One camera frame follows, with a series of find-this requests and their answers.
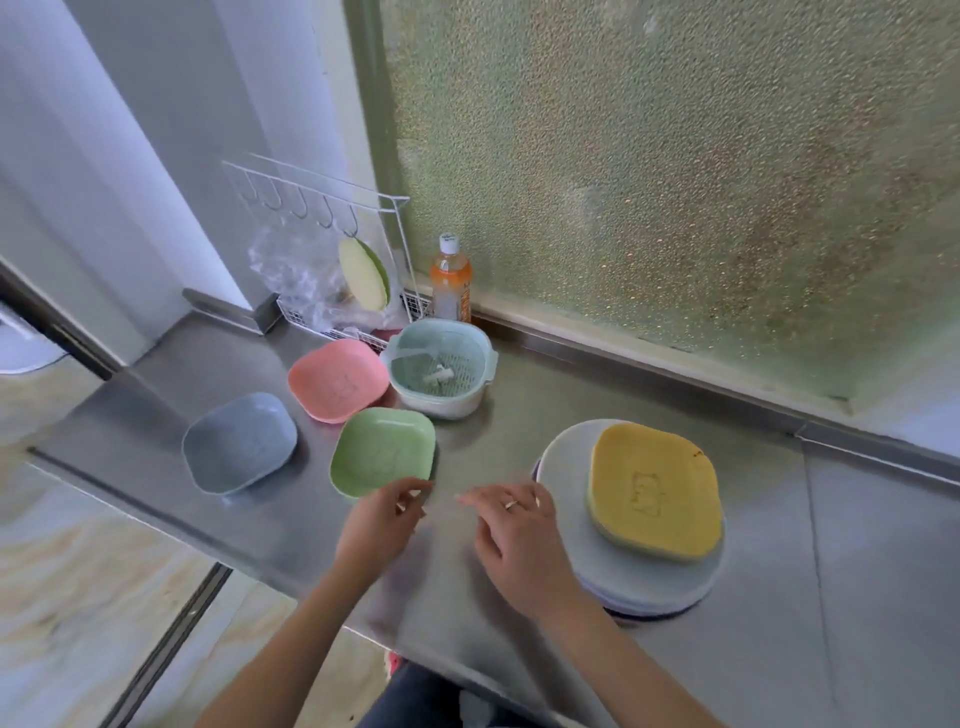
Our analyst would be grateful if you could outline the person's right hand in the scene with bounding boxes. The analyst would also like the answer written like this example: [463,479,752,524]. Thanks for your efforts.
[455,482,583,624]

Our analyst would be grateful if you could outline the person's left hand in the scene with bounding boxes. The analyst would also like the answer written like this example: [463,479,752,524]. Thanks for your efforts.
[333,477,435,583]

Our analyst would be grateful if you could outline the green square dish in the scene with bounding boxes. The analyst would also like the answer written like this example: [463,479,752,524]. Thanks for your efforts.
[329,407,438,502]

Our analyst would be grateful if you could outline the pale lavender small round plate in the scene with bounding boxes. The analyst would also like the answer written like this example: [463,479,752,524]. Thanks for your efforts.
[535,418,727,601]

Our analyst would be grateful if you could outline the yellow square dish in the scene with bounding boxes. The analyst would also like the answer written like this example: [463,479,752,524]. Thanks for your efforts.
[586,421,724,564]

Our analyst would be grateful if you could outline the pink square dish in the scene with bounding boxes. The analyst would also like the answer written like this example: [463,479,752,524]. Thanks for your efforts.
[287,338,391,427]

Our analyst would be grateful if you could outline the blue-grey square dish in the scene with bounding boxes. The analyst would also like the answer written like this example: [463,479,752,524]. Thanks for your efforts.
[181,391,299,498]

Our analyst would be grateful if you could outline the person's right forearm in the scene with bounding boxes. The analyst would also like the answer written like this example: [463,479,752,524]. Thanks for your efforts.
[536,588,725,728]

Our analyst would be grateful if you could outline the person's left forearm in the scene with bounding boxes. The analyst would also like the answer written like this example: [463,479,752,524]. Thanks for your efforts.
[194,562,376,728]

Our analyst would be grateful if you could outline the mint green strainer bowl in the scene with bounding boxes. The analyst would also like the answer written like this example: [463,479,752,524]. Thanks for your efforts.
[380,317,500,421]

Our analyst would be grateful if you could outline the dark blue denim trousers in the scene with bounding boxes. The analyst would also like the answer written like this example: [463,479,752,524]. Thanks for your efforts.
[356,659,541,728]

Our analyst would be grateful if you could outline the yellow green oval sponge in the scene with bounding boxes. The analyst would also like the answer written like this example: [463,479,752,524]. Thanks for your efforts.
[337,236,393,314]

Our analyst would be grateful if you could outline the orange drink bottle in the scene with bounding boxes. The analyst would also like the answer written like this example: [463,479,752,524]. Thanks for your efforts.
[429,232,474,324]

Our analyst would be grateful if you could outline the clear plastic bag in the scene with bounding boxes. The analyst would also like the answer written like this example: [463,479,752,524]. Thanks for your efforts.
[247,224,376,335]

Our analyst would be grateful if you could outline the white round base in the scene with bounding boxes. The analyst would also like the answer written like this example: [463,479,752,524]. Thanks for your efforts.
[0,299,69,376]

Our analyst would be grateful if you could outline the frosted glass window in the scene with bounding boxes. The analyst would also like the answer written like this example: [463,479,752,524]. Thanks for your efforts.
[344,0,960,421]

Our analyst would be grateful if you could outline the white wire dish rack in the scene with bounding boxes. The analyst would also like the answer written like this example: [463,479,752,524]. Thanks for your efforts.
[221,153,433,354]

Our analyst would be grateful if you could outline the dark metal floor rail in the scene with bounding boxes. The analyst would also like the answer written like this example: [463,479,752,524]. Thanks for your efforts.
[97,562,234,728]

